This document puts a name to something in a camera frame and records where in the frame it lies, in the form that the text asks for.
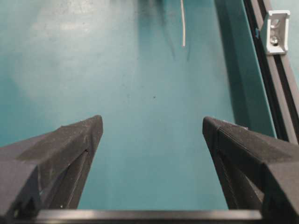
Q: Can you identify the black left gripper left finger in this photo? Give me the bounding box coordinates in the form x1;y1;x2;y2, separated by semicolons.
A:
0;115;103;218

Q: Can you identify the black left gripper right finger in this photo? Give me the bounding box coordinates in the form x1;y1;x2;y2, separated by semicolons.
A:
202;117;299;224

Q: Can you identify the thin white wire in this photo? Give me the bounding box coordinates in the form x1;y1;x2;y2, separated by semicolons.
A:
179;0;187;47

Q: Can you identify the silver metal corner fitting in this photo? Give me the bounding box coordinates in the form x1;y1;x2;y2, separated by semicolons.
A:
260;10;291;55

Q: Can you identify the black aluminium extrusion rail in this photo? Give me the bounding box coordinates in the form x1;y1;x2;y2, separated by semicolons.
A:
243;0;299;144

